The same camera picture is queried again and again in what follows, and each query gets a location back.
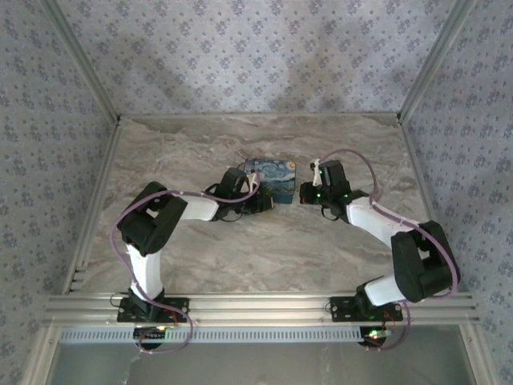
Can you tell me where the aluminium table side rail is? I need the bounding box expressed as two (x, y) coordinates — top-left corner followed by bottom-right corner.
(398, 117), (472, 296)
(62, 118), (123, 296)

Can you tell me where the black controller board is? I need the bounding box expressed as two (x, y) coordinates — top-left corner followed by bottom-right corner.
(358, 326), (396, 348)
(133, 325), (168, 350)

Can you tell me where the grey slotted cable duct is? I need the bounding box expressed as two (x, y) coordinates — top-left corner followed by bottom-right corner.
(59, 325), (388, 345)

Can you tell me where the wide aluminium mounting rail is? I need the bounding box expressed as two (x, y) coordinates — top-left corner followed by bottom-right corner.
(42, 291), (481, 326)

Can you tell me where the starry night print tin box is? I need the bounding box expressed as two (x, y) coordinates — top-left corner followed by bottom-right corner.
(243, 157), (298, 205)

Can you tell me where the aluminium frame corner post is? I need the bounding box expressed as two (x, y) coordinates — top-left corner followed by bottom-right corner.
(39, 0), (121, 121)
(398, 0), (480, 121)

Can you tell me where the aluminium frame leg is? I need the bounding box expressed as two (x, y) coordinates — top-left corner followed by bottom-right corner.
(22, 324), (61, 385)
(459, 323), (492, 385)

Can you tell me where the aluminium table rear rail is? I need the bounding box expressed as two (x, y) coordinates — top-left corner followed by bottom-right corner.
(118, 112), (402, 120)

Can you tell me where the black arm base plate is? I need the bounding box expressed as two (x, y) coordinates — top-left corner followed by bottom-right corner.
(116, 297), (191, 323)
(329, 295), (404, 322)

